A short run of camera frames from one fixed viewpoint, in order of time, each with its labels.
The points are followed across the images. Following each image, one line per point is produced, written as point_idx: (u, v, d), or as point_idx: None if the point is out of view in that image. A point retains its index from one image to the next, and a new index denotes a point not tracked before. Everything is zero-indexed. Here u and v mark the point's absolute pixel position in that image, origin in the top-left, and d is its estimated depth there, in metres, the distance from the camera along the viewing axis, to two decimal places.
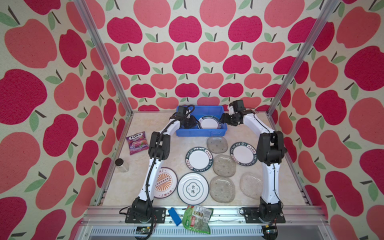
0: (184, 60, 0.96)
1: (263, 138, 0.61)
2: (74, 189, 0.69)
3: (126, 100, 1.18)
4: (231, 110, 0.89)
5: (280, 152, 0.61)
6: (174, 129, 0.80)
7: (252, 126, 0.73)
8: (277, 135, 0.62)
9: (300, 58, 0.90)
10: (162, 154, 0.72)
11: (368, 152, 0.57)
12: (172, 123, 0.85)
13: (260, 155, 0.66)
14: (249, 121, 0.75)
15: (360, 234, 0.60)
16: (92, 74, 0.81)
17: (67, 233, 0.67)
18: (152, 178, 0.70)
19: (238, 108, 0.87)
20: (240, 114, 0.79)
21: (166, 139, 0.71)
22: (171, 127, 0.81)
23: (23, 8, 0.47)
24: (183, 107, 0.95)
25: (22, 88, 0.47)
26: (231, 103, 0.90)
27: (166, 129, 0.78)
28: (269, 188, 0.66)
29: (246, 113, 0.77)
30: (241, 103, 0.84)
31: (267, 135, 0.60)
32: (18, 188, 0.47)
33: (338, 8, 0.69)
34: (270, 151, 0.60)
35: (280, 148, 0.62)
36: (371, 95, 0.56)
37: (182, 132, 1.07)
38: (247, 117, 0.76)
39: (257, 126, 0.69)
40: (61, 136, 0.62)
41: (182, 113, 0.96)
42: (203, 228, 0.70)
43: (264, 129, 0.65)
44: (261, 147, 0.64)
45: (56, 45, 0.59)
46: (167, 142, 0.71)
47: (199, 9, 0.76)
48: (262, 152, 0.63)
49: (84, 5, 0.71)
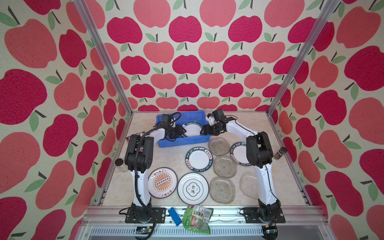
0: (184, 60, 0.96)
1: (249, 141, 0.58)
2: (74, 189, 0.69)
3: (126, 100, 1.18)
4: (211, 120, 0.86)
5: (269, 151, 0.62)
6: (158, 136, 0.69)
7: (237, 133, 0.74)
8: (262, 135, 0.64)
9: (300, 58, 0.90)
10: (143, 162, 0.56)
11: (367, 152, 0.57)
12: (156, 129, 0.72)
13: (251, 160, 0.65)
14: (233, 128, 0.76)
15: (360, 234, 0.60)
16: (92, 74, 0.81)
17: (67, 233, 0.67)
18: (141, 188, 0.62)
19: (218, 118, 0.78)
20: (222, 123, 0.81)
21: (146, 143, 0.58)
22: (154, 132, 0.69)
23: (23, 8, 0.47)
24: (168, 115, 0.85)
25: (21, 88, 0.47)
26: (211, 114, 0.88)
27: (148, 133, 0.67)
28: (265, 189, 0.65)
29: (228, 121, 0.78)
30: (220, 112, 0.86)
31: (253, 137, 0.61)
32: (18, 188, 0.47)
33: (338, 8, 0.69)
34: (261, 153, 0.60)
35: (267, 148, 0.63)
36: (371, 95, 0.56)
37: (166, 143, 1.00)
38: (230, 124, 0.76)
39: (241, 131, 0.70)
40: (61, 137, 0.62)
41: (166, 122, 0.85)
42: (203, 228, 0.70)
43: (248, 133, 0.66)
44: (250, 150, 0.64)
45: (56, 45, 0.59)
46: (149, 144, 0.58)
47: (199, 9, 0.76)
48: (252, 155, 0.63)
49: (84, 5, 0.71)
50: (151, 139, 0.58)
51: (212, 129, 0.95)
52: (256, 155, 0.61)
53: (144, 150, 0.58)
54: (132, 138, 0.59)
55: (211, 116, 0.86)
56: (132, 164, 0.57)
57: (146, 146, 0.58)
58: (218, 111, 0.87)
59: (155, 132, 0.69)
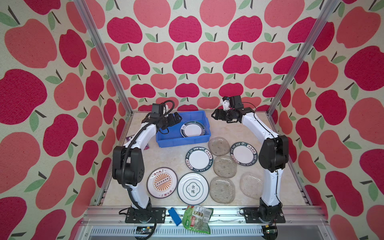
0: (184, 60, 0.96)
1: (267, 144, 0.56)
2: (74, 189, 0.69)
3: (126, 100, 1.18)
4: (225, 104, 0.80)
5: (284, 157, 0.57)
6: (148, 136, 0.60)
7: (253, 128, 0.67)
8: (282, 139, 0.58)
9: (300, 58, 0.90)
10: (133, 176, 0.50)
11: (368, 152, 0.57)
12: (144, 129, 0.62)
13: (263, 162, 0.61)
14: (249, 123, 0.68)
15: (360, 234, 0.60)
16: (92, 74, 0.81)
17: (67, 233, 0.67)
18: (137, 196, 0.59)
19: (234, 105, 0.79)
20: (239, 114, 0.72)
21: (132, 156, 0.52)
22: (142, 135, 0.58)
23: (23, 8, 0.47)
24: (158, 105, 0.73)
25: (21, 88, 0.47)
26: (226, 98, 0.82)
27: (135, 140, 0.56)
28: (270, 191, 0.64)
29: (246, 113, 0.70)
30: (238, 100, 0.76)
31: (271, 140, 0.55)
32: (18, 188, 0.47)
33: (338, 8, 0.69)
34: (276, 157, 0.56)
35: (283, 153, 0.58)
36: (371, 95, 0.56)
37: (165, 143, 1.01)
38: (248, 118, 0.68)
39: (259, 129, 0.62)
40: (61, 137, 0.62)
41: (157, 113, 0.74)
42: (203, 228, 0.70)
43: (267, 133, 0.59)
44: (265, 152, 0.58)
45: (56, 45, 0.59)
46: (135, 158, 0.50)
47: (199, 9, 0.76)
48: (265, 158, 0.59)
49: (84, 5, 0.71)
50: (138, 152, 0.50)
51: (225, 115, 0.88)
52: (269, 159, 0.56)
53: (132, 165, 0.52)
54: (116, 151, 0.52)
55: (227, 101, 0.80)
56: (120, 179, 0.52)
57: (133, 161, 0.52)
58: (237, 99, 0.76)
59: (142, 136, 0.58)
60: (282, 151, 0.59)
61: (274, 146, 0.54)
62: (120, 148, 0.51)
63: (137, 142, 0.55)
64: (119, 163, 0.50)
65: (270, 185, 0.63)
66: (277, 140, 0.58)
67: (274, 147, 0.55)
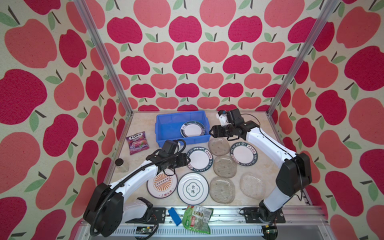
0: (184, 60, 0.96)
1: (288, 167, 0.46)
2: (74, 189, 0.69)
3: (126, 100, 1.18)
4: (222, 119, 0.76)
5: (308, 179, 0.48)
6: (143, 180, 0.53)
7: (262, 146, 0.58)
8: (302, 158, 0.49)
9: (300, 58, 0.90)
10: (102, 227, 0.41)
11: (367, 152, 0.57)
12: (142, 169, 0.55)
13: (283, 188, 0.51)
14: (256, 140, 0.59)
15: (360, 234, 0.60)
16: (92, 74, 0.81)
17: (67, 233, 0.67)
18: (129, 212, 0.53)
19: (234, 120, 0.70)
20: (242, 130, 0.63)
21: (111, 203, 0.41)
22: (134, 178, 0.50)
23: (23, 9, 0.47)
24: (171, 144, 0.66)
25: (21, 88, 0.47)
26: (222, 111, 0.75)
27: (123, 182, 0.48)
28: (277, 203, 0.60)
29: (250, 129, 0.60)
30: (237, 115, 0.67)
31: (292, 163, 0.46)
32: (18, 188, 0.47)
33: (338, 8, 0.69)
34: (299, 181, 0.46)
35: (307, 175, 0.49)
36: (371, 96, 0.56)
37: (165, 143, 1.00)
38: (254, 135, 0.59)
39: (271, 148, 0.53)
40: (61, 136, 0.62)
41: (167, 153, 0.66)
42: (203, 228, 0.70)
43: (283, 154, 0.50)
44: (285, 178, 0.49)
45: (56, 45, 0.59)
46: (113, 207, 0.41)
47: (199, 9, 0.76)
48: (287, 184, 0.49)
49: (84, 5, 0.71)
50: (118, 201, 0.41)
51: (224, 132, 0.79)
52: (292, 185, 0.47)
53: (106, 213, 0.41)
54: (96, 191, 0.43)
55: (224, 116, 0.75)
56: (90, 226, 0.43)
57: (109, 210, 0.41)
58: (235, 113, 0.68)
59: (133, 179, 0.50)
60: (305, 173, 0.49)
61: (295, 169, 0.45)
62: (103, 187, 0.44)
63: (125, 186, 0.47)
64: (96, 205, 0.43)
65: (278, 198, 0.59)
66: (296, 160, 0.48)
67: (295, 170, 0.45)
